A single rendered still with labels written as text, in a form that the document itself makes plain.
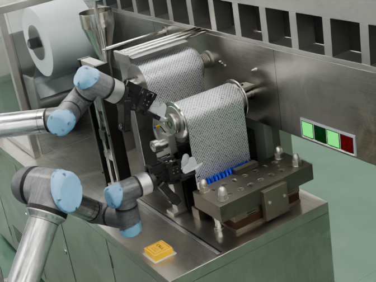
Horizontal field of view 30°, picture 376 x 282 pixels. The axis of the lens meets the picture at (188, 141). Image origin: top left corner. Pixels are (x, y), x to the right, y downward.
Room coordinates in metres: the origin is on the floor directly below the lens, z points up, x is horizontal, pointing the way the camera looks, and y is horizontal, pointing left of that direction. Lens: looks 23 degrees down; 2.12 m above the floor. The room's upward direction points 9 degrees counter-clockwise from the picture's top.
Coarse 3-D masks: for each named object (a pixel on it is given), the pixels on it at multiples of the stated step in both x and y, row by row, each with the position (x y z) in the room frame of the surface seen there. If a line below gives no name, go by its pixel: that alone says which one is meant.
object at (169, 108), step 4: (240, 92) 2.32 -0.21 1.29; (244, 104) 2.31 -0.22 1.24; (168, 108) 2.25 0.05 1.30; (172, 108) 2.22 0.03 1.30; (176, 112) 2.21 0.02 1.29; (180, 116) 2.19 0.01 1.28; (180, 120) 2.19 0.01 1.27; (180, 124) 2.19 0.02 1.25; (180, 132) 2.20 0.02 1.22; (176, 136) 2.23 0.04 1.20; (180, 136) 2.21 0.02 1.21
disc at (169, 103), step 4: (168, 104) 2.25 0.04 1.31; (172, 104) 2.22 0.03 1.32; (176, 108) 2.20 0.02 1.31; (180, 112) 2.19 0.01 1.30; (184, 116) 2.18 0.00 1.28; (184, 120) 2.17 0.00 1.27; (184, 124) 2.17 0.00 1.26; (184, 128) 2.18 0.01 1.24; (184, 132) 2.18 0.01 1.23; (184, 136) 2.19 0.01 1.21; (176, 140) 2.24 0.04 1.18; (180, 140) 2.21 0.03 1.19; (184, 140) 2.19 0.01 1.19
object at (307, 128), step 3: (303, 123) 2.15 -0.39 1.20; (306, 123) 2.13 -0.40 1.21; (303, 126) 2.15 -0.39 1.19; (306, 126) 2.13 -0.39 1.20; (309, 126) 2.12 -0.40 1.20; (303, 129) 2.15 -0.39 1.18; (306, 129) 2.14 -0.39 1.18; (309, 129) 2.12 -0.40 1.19; (312, 129) 2.11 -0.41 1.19; (303, 132) 2.15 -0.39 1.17; (306, 132) 2.14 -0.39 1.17; (309, 132) 2.12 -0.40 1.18; (312, 132) 2.11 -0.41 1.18; (306, 135) 2.14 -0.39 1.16; (309, 135) 2.12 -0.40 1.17; (312, 135) 2.11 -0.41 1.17
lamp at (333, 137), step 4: (328, 132) 2.04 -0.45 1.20; (332, 132) 2.03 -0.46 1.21; (328, 136) 2.04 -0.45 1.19; (332, 136) 2.03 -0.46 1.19; (336, 136) 2.01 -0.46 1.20; (328, 140) 2.04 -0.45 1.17; (332, 140) 2.03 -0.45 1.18; (336, 140) 2.01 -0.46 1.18; (332, 144) 2.03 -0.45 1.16; (336, 144) 2.01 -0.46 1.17
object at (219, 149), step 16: (224, 128) 2.25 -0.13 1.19; (240, 128) 2.28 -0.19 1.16; (192, 144) 2.19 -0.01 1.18; (208, 144) 2.22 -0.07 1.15; (224, 144) 2.25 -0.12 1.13; (240, 144) 2.28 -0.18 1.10; (208, 160) 2.21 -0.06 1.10; (224, 160) 2.24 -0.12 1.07; (240, 160) 2.28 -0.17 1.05; (208, 176) 2.21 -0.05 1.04
